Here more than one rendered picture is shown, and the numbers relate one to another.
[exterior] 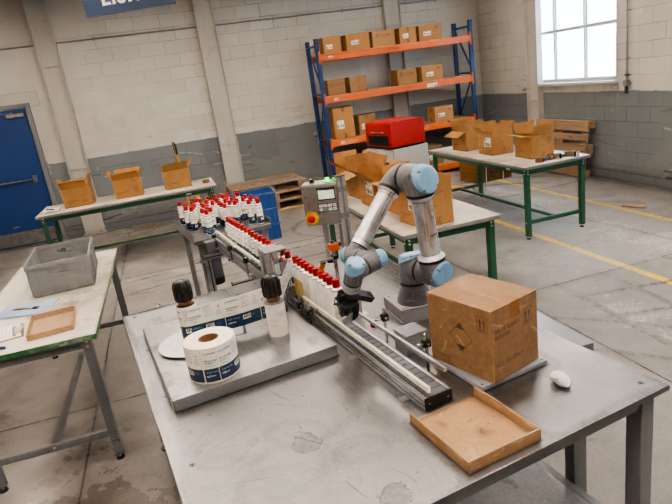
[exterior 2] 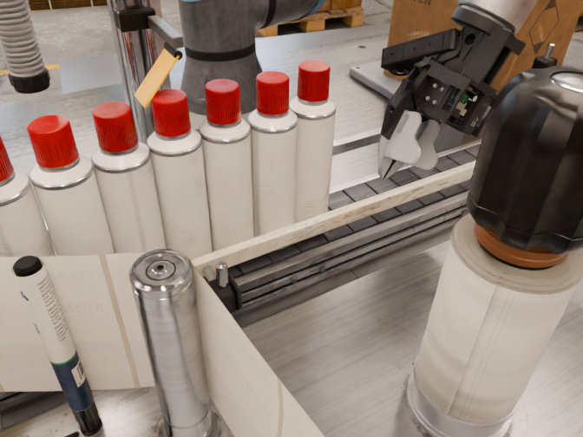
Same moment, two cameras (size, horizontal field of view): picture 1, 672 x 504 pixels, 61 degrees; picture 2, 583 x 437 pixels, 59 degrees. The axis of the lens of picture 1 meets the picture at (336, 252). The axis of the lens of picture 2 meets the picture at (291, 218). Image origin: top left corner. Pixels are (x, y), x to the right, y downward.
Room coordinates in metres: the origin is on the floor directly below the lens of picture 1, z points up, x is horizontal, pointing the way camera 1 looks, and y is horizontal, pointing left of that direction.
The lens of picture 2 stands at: (2.41, 0.53, 1.29)
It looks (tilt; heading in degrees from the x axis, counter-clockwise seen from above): 38 degrees down; 262
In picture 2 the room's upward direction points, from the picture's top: 2 degrees clockwise
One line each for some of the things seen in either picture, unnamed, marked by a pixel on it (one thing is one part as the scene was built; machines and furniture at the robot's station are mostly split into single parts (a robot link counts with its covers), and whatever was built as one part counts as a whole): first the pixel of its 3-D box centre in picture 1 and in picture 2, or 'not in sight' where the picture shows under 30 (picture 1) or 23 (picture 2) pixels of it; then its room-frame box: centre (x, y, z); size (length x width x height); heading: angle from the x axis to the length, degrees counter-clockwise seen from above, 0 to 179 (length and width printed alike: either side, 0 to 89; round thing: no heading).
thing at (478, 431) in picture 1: (472, 425); not in sight; (1.49, -0.34, 0.85); 0.30 x 0.26 x 0.04; 23
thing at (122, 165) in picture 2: (318, 288); (131, 205); (2.51, 0.10, 0.98); 0.05 x 0.05 x 0.20
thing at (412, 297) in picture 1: (413, 290); (222, 70); (2.42, -0.32, 0.94); 0.15 x 0.15 x 0.10
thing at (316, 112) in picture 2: (338, 301); (310, 152); (2.32, 0.02, 0.98); 0.05 x 0.05 x 0.20
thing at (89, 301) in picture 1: (66, 347); not in sight; (3.63, 1.92, 0.40); 1.90 x 0.75 x 0.80; 15
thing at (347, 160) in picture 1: (351, 170); not in sight; (5.85, -0.28, 0.97); 0.45 x 0.40 x 0.37; 107
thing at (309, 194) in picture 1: (323, 202); not in sight; (2.54, 0.02, 1.38); 0.17 x 0.10 x 0.19; 78
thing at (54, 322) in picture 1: (52, 322); not in sight; (3.03, 1.64, 0.82); 0.34 x 0.24 x 0.03; 21
